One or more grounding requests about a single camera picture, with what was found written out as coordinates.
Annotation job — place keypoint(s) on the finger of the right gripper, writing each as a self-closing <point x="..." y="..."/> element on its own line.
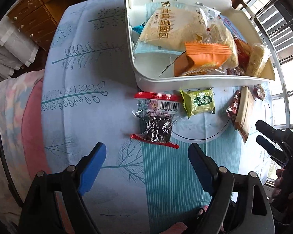
<point x="275" y="135"/>
<point x="277" y="156"/>

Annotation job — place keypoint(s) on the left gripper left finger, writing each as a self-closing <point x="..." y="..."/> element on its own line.
<point x="88" y="168"/>

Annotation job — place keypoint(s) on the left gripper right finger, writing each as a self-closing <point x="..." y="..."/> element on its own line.
<point x="218" y="182"/>

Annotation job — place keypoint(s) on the green label rice crisp bar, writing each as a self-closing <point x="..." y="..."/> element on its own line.
<point x="258" y="57"/>

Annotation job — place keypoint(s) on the clear rice cake bag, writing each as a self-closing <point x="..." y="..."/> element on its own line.
<point x="220" y="34"/>

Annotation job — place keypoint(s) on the Calleton bread package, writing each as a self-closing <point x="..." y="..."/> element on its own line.
<point x="170" y="25"/>

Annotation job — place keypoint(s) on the person right hand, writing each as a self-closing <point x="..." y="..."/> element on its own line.
<point x="278" y="185"/>

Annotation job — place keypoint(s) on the small dark plum packet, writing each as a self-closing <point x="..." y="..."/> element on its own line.
<point x="259" y="92"/>

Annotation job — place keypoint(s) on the brown paper snack packet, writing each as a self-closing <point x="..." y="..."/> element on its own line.
<point x="245" y="112"/>

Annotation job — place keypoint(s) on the red patterned snack packet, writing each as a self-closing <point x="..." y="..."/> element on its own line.
<point x="233" y="107"/>

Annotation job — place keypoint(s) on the green small snack packet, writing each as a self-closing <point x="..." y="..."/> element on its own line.
<point x="199" y="101"/>

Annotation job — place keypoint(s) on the red dried plum packet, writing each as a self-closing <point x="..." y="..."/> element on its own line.
<point x="158" y="112"/>

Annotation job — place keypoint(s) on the red orange cracker packet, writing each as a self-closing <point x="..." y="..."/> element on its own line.
<point x="244" y="51"/>

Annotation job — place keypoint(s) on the blue white biscuit packet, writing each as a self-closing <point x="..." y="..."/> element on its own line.
<point x="232" y="28"/>

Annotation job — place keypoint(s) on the orange snack packet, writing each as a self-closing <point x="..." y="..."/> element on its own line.
<point x="200" y="58"/>

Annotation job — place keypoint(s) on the wooden desk with drawers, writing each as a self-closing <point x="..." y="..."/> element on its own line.
<point x="38" y="19"/>

